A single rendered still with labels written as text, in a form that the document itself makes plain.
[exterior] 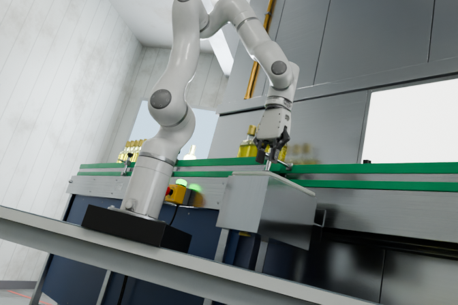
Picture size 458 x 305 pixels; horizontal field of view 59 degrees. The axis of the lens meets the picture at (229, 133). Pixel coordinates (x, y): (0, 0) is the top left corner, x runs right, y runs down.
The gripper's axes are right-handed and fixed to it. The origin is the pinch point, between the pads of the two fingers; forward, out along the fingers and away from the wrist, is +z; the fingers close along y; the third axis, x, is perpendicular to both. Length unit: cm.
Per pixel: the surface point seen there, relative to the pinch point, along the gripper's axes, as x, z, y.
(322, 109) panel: -39, -35, 14
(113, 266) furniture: 25, 41, 26
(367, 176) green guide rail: -22.4, -1.1, -20.8
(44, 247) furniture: 38, 41, 46
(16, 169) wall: -12, -2, 337
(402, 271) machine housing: -41, 23, -25
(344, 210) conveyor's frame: -20.3, 9.9, -16.0
